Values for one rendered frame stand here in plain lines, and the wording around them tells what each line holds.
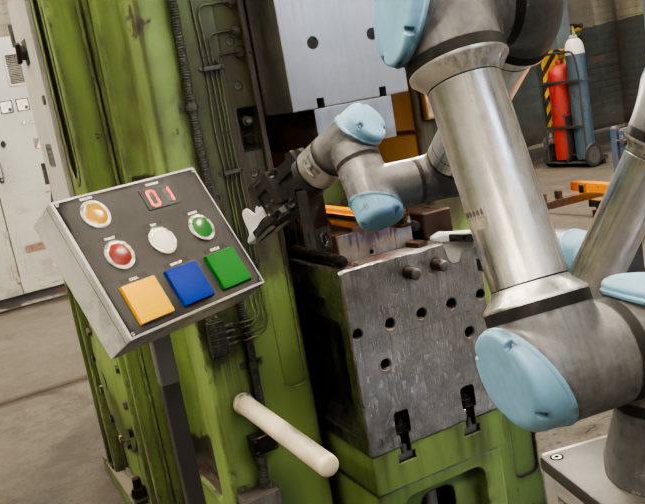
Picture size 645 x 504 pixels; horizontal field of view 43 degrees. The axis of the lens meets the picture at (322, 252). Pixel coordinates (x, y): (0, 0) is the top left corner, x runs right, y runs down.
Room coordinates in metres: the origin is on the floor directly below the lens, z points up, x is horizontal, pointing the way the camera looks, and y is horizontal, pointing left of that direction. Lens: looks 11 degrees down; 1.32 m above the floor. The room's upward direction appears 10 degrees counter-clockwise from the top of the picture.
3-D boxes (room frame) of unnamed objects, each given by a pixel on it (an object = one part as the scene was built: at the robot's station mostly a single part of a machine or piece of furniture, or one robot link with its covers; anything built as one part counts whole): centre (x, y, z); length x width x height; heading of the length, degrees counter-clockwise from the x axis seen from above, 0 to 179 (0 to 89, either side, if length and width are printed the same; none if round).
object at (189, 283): (1.46, 0.25, 1.01); 0.07 x 0.05 x 0.07; 140
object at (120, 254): (1.41, 0.35, 1.09); 0.05 x 0.03 x 0.04; 115
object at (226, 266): (1.54, 0.19, 1.01); 0.07 x 0.05 x 0.07; 140
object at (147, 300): (1.38, 0.31, 1.01); 0.07 x 0.05 x 0.07; 140
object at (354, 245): (2.05, -0.04, 0.96); 0.42 x 0.20 x 0.09; 25
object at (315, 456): (1.63, 0.15, 0.62); 0.44 x 0.05 x 0.05; 25
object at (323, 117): (2.05, -0.04, 1.22); 0.42 x 0.20 x 0.10; 25
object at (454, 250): (1.52, -0.25, 0.98); 0.09 x 0.03 x 0.06; 61
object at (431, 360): (2.08, -0.08, 0.69); 0.56 x 0.38 x 0.45; 25
